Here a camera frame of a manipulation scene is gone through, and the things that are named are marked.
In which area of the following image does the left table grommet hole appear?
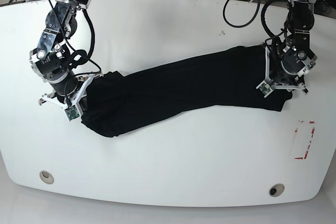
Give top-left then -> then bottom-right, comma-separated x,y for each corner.
39,170 -> 55,185

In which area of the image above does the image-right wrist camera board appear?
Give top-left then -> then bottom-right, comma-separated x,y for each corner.
256,80 -> 274,98

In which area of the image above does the black t-shirt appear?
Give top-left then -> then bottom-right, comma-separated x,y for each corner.
81,45 -> 292,137

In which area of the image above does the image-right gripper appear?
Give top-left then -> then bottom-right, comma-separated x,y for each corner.
261,42 -> 317,94

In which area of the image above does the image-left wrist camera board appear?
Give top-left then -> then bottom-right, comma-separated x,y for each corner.
65,106 -> 80,121

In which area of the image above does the table grommet hole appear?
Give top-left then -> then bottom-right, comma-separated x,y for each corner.
39,170 -> 55,185
269,184 -> 285,197

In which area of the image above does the red tape rectangle marking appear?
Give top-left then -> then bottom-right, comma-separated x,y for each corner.
291,121 -> 316,160

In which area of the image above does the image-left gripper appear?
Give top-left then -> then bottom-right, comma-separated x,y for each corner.
38,73 -> 102,109

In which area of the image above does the right table grommet hole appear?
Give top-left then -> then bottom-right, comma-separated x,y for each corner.
269,184 -> 285,197

